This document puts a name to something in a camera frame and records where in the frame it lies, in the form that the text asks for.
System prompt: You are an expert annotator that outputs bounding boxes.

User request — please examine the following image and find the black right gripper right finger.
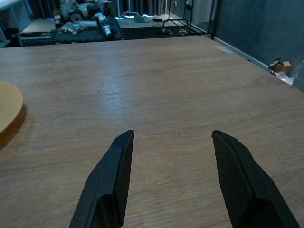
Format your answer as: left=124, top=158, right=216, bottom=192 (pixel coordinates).
left=211, top=129, right=301, bottom=228

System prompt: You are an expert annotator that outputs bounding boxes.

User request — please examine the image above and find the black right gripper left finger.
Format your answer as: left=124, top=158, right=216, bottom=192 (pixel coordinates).
left=68, top=130, right=135, bottom=228

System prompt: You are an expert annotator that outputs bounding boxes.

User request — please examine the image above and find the pale yellow round plate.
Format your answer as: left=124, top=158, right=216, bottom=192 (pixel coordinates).
left=0, top=80, right=24, bottom=136

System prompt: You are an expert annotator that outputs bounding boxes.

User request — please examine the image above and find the clear plastic wrap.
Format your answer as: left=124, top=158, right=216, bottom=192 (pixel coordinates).
left=277, top=60, right=304, bottom=92

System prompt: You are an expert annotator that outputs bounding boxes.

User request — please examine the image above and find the open cardboard box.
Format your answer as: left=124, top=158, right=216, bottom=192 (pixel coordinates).
left=269, top=58, right=292, bottom=76

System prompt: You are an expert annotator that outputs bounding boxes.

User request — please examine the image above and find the pile of grey robot parts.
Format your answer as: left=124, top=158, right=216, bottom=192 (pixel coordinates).
left=54, top=0, right=115, bottom=37

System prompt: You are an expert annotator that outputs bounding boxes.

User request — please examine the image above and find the flat brown cardboard sheet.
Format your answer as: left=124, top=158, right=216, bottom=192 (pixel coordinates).
left=21, top=19, right=57, bottom=34

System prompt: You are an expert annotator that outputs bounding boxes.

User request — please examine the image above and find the black metal stand pole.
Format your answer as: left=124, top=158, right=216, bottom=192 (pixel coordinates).
left=207, top=0, right=222, bottom=40

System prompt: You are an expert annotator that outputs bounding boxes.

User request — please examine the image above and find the black metal wire rack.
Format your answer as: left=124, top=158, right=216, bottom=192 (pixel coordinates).
left=162, top=19, right=191, bottom=35

